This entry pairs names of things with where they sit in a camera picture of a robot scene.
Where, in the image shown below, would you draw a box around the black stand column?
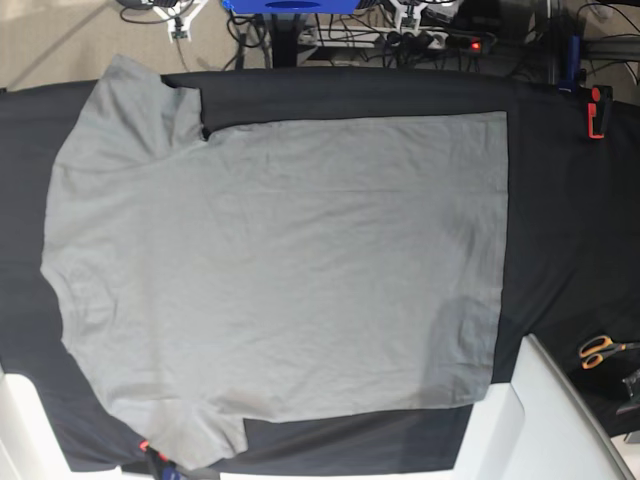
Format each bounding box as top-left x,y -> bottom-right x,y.
268,14 -> 307,69

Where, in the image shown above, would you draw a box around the black power strip red switch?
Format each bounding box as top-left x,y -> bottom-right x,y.
445,34 -> 497,55

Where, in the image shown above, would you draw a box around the white chair right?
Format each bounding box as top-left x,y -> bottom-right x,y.
452,335 -> 634,479

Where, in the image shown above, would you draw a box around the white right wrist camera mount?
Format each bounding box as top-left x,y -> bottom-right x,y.
141,0 -> 209,43

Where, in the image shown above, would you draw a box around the blue clamp right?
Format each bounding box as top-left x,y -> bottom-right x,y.
557,35 -> 581,92

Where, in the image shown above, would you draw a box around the grey T-shirt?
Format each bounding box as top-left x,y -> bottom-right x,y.
41,56 -> 508,469

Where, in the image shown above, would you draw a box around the white chair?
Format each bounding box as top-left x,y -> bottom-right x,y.
1,372 -> 122,480
452,335 -> 634,479

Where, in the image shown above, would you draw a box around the white chair left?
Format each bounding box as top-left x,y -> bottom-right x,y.
1,372 -> 122,480

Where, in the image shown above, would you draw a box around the red black clamp bottom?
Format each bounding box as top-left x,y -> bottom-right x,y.
139,440 -> 183,480

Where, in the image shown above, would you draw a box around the orange handled scissors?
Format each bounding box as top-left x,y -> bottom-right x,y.
578,335 -> 639,370

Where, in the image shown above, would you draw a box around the red black clamp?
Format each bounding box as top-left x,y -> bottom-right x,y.
587,85 -> 613,140
139,440 -> 183,480

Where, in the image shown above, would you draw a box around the red black clamp right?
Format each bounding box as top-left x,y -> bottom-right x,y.
587,85 -> 613,140

